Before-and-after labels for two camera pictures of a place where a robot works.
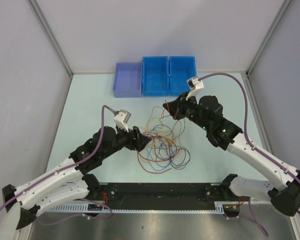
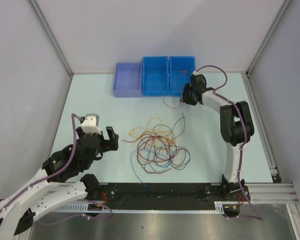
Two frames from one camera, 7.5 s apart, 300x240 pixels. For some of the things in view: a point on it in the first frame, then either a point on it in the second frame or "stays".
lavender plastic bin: x=128 y=80 stays
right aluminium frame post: x=283 y=11 stays
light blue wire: x=171 y=156 -> x=149 y=157
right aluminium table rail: x=257 y=117 stays
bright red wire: x=168 y=107 -> x=172 y=85
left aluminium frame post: x=38 y=11 stays
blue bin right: x=181 y=68 stays
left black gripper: x=140 y=141 -> x=111 y=144
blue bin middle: x=155 y=78 stays
